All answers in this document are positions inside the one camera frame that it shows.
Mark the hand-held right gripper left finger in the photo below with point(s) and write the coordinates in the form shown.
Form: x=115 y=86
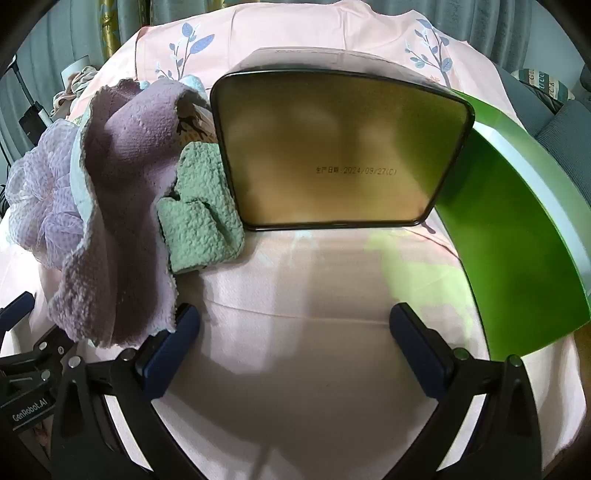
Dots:
x=170 y=353

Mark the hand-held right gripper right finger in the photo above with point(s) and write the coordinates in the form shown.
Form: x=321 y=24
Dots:
x=421 y=353

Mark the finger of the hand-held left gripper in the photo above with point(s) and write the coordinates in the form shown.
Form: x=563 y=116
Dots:
x=18 y=307
x=48 y=353

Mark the lavender mesh bath pouf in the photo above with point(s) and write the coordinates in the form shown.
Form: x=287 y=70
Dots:
x=41 y=184

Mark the purple waffle cloth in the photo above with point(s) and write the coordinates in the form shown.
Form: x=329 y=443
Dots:
x=115 y=221

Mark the green textured cloth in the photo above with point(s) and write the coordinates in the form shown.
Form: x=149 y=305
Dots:
x=198 y=226

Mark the pink printed bedsheet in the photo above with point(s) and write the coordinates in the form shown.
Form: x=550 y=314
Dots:
x=300 y=286

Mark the black standing device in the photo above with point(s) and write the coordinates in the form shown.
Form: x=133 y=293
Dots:
x=30 y=122

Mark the pile of clothes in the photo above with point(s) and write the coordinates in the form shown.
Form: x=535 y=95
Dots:
x=69 y=90

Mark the brown and green box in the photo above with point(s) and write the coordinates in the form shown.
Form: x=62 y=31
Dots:
x=341 y=138

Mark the white printed cloth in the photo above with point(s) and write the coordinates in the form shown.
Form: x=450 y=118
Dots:
x=194 y=121

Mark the white rectangular object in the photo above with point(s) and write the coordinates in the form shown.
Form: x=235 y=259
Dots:
x=76 y=65

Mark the grey curtain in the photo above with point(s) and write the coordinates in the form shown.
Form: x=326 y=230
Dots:
x=51 y=50

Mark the grey sofa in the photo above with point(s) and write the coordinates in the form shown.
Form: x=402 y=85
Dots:
x=558 y=129

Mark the yellow patterned curtain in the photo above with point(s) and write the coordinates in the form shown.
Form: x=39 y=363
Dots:
x=110 y=27

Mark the patterned cushion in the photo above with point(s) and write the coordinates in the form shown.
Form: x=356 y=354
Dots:
x=545 y=83

